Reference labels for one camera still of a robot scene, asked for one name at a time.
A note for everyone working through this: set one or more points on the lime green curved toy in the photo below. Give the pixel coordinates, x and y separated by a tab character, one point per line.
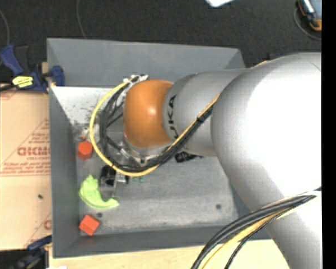
92	197

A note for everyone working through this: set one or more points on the red hexagonal block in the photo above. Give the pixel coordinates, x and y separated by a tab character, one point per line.
84	149

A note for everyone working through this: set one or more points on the grey metal bin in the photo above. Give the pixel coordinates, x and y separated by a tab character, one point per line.
168	203

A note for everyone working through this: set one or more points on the red cube block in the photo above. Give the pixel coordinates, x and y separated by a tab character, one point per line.
88	224

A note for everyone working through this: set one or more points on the black printed packet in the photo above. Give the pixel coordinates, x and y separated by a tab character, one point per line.
184	157

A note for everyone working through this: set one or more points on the brown cardboard board red print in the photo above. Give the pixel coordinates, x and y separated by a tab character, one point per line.
19	178

